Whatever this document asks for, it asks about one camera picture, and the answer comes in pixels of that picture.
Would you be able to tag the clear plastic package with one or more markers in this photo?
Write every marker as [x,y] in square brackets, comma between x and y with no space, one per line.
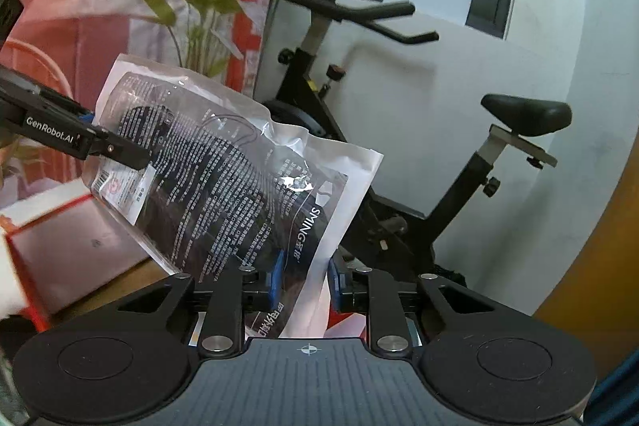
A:
[224,186]

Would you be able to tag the yellow dried plant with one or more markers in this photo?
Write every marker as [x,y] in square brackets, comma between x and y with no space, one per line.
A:
[20,161]

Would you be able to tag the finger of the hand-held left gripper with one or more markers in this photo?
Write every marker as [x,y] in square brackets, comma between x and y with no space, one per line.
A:
[50,95]
[120,151]

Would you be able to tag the white board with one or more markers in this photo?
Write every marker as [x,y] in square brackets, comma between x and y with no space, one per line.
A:
[399,106]

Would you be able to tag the black exercise bike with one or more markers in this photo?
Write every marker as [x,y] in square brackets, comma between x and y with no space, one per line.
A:
[449,206]

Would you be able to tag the brown wooden door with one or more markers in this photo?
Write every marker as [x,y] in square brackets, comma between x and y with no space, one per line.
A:
[594,256]

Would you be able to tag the white red-patterned curtain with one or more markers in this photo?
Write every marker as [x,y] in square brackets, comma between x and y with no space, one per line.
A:
[249,21]

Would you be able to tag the red and white box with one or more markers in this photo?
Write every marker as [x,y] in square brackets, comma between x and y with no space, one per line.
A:
[75,246]

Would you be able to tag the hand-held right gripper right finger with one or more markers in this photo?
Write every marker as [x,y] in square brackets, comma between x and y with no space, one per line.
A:
[333,286]

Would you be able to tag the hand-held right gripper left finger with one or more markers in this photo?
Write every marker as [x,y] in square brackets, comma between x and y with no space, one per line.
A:
[277,282]

